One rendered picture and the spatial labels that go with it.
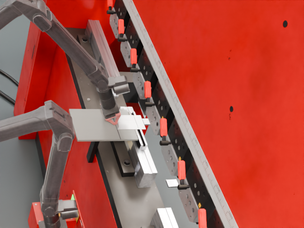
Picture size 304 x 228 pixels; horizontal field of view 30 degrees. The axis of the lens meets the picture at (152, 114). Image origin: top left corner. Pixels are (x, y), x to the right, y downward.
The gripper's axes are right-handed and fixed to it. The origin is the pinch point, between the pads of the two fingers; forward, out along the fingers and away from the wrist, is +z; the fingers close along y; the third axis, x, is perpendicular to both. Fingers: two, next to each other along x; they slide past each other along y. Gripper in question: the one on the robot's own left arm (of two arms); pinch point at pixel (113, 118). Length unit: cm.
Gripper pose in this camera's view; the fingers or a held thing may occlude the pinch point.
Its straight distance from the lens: 240.4
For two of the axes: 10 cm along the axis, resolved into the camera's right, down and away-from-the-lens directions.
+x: -9.5, 3.1, -0.7
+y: -2.8, -7.0, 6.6
